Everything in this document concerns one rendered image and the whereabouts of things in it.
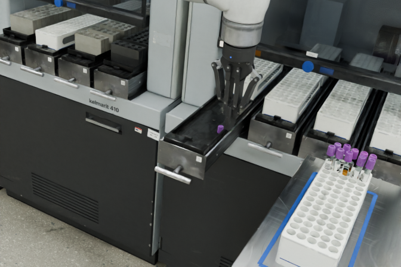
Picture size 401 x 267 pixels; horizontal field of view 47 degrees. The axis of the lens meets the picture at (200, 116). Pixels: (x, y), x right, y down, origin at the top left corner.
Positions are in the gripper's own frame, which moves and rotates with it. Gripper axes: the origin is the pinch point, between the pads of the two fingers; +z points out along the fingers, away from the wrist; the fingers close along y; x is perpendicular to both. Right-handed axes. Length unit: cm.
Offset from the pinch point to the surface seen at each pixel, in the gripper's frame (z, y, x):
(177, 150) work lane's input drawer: 8.0, 8.1, 11.0
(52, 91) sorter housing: 24, 74, -6
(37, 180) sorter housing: 68, 84, -2
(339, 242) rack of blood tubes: -3.2, -36.3, 26.9
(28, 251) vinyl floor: 89, 75, 14
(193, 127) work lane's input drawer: 8.3, 10.9, -0.3
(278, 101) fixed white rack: 3.3, -4.6, -19.6
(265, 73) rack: 5.4, 7.2, -36.6
